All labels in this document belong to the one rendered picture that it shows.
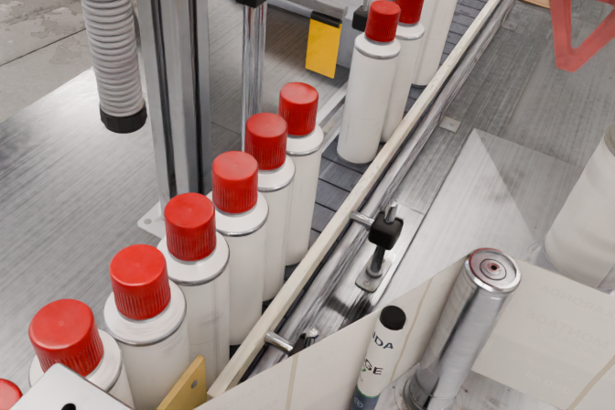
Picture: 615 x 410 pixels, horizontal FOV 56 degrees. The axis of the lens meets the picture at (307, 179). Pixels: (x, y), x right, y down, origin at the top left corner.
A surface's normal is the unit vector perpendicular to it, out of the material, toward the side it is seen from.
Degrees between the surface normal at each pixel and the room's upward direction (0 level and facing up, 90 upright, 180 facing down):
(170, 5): 90
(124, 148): 0
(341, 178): 0
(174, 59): 90
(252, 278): 90
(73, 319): 2
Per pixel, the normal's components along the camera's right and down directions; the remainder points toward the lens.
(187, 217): 0.09, -0.75
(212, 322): 0.58, 0.60
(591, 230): -0.76, 0.38
